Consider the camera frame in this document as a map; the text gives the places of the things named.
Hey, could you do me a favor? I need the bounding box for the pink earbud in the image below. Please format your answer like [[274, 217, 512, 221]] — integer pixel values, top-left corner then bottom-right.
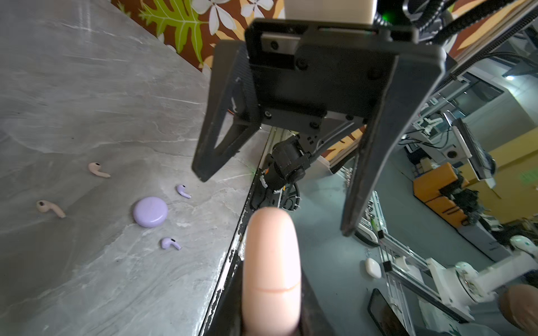
[[88, 162, 112, 179], [36, 200, 66, 218]]

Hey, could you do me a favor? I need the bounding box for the purple earbud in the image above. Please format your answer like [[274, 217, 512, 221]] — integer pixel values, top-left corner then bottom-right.
[[161, 237, 182, 251], [176, 185, 192, 199]]

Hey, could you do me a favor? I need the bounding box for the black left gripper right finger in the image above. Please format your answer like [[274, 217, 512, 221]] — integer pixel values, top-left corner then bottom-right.
[[299, 272, 336, 336]]

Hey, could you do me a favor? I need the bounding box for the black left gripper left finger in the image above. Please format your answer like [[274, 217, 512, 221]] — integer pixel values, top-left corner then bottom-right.
[[205, 261, 243, 336]]

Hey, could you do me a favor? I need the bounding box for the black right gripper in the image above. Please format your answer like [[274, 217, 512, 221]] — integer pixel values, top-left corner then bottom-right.
[[192, 19, 446, 237]]

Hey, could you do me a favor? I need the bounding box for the purple earbud right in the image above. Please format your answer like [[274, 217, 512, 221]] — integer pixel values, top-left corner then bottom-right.
[[176, 185, 192, 199]]

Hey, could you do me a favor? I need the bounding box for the purple earbud left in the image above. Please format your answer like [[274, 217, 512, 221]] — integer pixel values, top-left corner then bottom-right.
[[161, 237, 182, 251]]

